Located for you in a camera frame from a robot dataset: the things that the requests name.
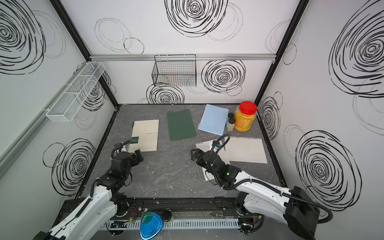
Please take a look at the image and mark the torn lined paper page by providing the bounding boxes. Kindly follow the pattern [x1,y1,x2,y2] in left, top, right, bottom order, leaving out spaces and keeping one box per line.
[225,137,268,164]

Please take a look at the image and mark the green spiral notepad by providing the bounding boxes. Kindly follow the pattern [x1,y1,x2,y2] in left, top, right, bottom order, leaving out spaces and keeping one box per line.
[167,109,197,141]

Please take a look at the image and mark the light blue spiral notebook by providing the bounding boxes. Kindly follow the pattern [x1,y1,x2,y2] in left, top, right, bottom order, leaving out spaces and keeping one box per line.
[198,104,229,136]

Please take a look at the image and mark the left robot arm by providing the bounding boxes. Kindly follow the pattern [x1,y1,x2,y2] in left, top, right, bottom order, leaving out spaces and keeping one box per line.
[34,150,144,240]

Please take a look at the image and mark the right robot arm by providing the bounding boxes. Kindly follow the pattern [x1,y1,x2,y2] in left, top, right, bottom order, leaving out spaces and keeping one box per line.
[191,149,333,240]

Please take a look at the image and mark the beige spiral notebook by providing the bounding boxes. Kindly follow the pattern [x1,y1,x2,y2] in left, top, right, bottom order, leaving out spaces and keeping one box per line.
[128,120,159,153]

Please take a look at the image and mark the beige powder spice bottle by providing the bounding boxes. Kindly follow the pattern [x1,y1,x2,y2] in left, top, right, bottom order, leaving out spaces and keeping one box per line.
[227,118,236,132]

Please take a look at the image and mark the corn flakes jar red lid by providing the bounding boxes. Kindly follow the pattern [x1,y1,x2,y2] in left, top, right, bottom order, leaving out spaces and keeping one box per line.
[235,101,257,132]

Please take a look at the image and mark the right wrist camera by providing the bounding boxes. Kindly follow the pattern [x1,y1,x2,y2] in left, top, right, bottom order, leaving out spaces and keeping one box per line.
[213,142,222,151]

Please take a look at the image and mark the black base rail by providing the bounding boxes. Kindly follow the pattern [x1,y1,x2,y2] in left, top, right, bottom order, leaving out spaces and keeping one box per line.
[61,196,301,218]

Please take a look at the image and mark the white slotted cable duct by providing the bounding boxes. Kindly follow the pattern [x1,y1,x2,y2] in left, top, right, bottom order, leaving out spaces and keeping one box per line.
[101,219,240,231]

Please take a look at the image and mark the white wire wall shelf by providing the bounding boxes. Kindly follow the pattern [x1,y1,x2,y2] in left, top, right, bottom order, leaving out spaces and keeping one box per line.
[46,62,105,122]

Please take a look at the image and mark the black wire wall basket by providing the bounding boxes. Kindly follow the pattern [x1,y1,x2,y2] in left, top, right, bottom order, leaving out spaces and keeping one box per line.
[151,54,197,87]

